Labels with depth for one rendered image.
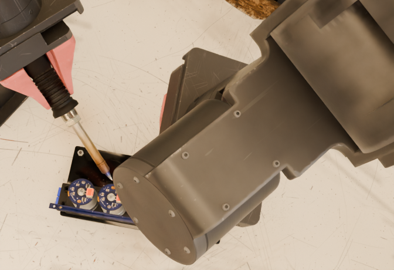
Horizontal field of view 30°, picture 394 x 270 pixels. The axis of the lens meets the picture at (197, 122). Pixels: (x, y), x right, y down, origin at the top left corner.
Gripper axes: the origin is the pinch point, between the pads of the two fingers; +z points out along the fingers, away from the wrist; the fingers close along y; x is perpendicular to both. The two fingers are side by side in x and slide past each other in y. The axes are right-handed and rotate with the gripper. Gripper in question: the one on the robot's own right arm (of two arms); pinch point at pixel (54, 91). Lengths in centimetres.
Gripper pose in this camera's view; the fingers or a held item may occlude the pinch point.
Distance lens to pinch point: 64.8
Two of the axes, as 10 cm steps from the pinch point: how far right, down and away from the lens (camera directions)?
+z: 2.6, 6.3, 7.4
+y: 8.2, -5.5, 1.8
